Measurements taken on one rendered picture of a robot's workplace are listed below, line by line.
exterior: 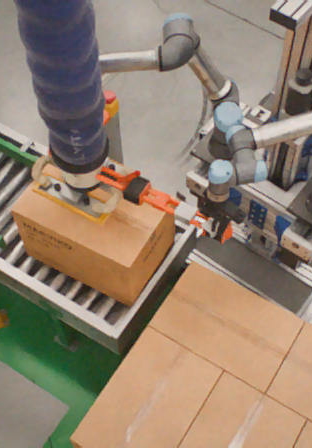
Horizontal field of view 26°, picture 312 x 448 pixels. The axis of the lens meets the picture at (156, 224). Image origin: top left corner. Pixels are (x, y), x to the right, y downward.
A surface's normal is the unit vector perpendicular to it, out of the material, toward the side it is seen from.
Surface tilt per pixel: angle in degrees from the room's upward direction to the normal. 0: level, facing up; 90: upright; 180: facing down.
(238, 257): 0
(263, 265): 0
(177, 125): 0
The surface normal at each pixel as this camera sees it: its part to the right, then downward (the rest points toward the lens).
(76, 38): 0.50, 0.61
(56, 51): 0.10, 0.76
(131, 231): -0.02, -0.53
